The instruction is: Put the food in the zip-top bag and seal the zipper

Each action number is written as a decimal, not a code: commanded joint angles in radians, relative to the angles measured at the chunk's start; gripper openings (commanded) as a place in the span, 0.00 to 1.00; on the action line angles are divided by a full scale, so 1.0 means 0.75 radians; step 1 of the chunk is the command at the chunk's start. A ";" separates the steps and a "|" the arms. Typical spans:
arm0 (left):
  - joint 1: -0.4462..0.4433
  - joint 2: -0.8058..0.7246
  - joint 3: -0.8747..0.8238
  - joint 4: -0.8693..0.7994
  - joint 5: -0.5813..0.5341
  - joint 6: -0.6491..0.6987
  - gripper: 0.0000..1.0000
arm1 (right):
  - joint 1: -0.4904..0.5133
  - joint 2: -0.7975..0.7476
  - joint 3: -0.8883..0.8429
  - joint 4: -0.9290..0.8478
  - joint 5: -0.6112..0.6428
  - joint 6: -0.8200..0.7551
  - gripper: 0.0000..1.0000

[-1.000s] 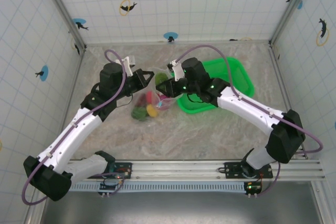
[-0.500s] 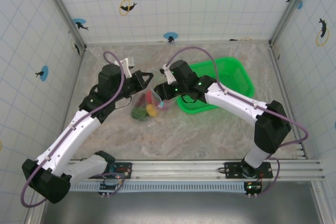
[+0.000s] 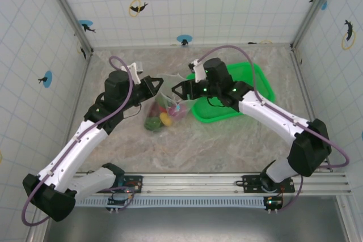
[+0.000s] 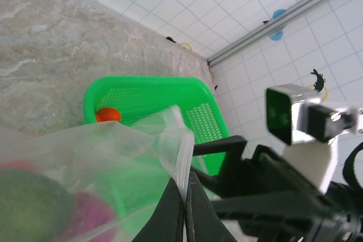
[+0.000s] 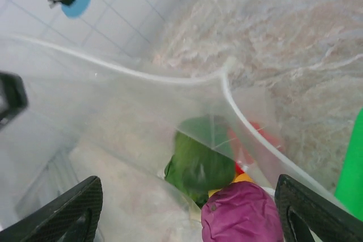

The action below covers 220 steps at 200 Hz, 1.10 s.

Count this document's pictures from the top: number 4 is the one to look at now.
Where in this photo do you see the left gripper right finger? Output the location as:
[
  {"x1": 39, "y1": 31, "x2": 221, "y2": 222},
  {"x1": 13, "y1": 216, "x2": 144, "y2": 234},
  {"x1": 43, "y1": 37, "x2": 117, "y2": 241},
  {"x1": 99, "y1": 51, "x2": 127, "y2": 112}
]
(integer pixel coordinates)
[{"x1": 187, "y1": 169, "x2": 238, "y2": 242}]

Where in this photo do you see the orange cherry tomato bunch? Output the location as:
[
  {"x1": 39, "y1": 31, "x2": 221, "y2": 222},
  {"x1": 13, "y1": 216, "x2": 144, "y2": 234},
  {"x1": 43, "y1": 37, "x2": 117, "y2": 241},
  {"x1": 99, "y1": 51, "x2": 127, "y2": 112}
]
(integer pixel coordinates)
[{"x1": 95, "y1": 107, "x2": 122, "y2": 123}]

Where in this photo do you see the aluminium frame corner post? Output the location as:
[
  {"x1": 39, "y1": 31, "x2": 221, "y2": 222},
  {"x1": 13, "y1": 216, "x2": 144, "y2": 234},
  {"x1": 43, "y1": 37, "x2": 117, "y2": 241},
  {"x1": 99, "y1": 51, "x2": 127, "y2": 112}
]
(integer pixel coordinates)
[{"x1": 206, "y1": 0, "x2": 363, "y2": 66}]

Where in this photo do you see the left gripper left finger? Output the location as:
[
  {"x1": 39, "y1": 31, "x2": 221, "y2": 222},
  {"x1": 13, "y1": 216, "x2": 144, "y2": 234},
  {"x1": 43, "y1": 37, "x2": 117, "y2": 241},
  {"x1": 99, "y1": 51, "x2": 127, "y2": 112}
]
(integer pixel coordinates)
[{"x1": 133, "y1": 179, "x2": 187, "y2": 242}]

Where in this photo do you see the purple toy cabbage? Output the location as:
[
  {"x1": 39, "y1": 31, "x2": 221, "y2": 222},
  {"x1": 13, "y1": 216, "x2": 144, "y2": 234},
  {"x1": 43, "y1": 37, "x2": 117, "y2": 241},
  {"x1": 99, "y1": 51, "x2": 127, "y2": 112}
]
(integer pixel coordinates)
[{"x1": 56, "y1": 192, "x2": 119, "y2": 242}]

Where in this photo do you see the dark green bumpy toy vegetable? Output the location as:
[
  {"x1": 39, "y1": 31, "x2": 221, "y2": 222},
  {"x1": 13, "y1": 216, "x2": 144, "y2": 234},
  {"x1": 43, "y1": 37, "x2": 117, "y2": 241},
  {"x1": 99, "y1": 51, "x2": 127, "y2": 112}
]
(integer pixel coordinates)
[{"x1": 0, "y1": 168, "x2": 77, "y2": 242}]

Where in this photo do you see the clear zip-top bag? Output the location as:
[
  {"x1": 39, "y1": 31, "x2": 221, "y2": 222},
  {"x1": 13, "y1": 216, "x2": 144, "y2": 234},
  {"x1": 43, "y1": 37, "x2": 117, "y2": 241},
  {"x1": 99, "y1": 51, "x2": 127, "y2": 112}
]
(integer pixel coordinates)
[{"x1": 0, "y1": 105, "x2": 195, "y2": 242}]

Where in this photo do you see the green plastic mesh basket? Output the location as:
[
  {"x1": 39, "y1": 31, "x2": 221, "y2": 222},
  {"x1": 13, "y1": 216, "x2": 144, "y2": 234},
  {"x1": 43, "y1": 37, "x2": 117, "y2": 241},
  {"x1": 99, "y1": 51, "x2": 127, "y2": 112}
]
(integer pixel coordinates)
[{"x1": 83, "y1": 75, "x2": 231, "y2": 226}]

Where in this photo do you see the pink-red round toy fruit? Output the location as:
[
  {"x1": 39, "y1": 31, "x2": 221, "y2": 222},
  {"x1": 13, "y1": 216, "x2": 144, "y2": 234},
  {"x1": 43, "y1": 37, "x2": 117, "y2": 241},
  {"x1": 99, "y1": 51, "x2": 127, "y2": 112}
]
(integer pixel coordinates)
[{"x1": 0, "y1": 159, "x2": 37, "y2": 175}]

